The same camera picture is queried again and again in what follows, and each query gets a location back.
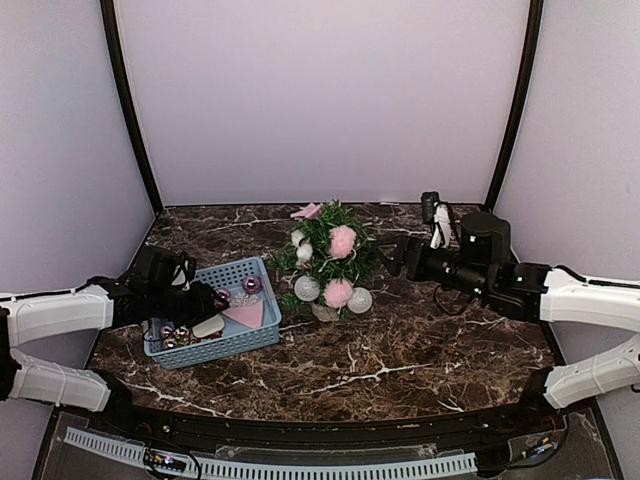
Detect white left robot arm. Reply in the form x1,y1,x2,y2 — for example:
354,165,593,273
1,246,229,436

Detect pink fabric bow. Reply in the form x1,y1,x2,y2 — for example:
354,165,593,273
290,203,324,221

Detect pink fabric triangle piece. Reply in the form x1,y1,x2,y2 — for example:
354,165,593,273
223,300,264,329

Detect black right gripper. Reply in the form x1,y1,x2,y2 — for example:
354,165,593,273
372,233,492,300

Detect pink fluffy pompom ornament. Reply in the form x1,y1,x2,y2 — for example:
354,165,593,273
329,225,357,259

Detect white snowman ornament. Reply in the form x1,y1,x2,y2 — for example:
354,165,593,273
191,314,225,341

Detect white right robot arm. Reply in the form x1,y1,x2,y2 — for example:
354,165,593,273
373,191,639,434

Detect light blue plastic basket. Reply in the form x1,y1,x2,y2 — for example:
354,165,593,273
141,256,282,370

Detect small green christmas tree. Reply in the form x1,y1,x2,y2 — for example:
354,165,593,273
268,200,377,322

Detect white ball string lights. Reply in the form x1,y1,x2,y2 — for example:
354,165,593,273
290,224,375,313

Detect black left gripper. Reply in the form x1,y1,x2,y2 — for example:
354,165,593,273
148,281,228,328

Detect white perforated cable tray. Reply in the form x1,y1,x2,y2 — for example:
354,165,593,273
62,428,479,480

